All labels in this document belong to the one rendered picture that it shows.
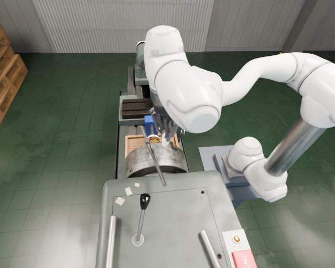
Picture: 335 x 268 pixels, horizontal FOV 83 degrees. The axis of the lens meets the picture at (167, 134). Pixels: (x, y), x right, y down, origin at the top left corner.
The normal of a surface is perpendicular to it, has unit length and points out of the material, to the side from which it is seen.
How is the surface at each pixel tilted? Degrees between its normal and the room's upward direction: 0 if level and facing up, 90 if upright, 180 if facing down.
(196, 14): 90
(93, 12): 90
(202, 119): 88
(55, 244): 0
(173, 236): 0
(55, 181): 0
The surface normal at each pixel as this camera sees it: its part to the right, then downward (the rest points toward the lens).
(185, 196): 0.04, -0.66
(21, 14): 0.11, 0.75
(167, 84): -0.73, -0.21
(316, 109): -0.92, 0.35
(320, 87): -0.85, -0.05
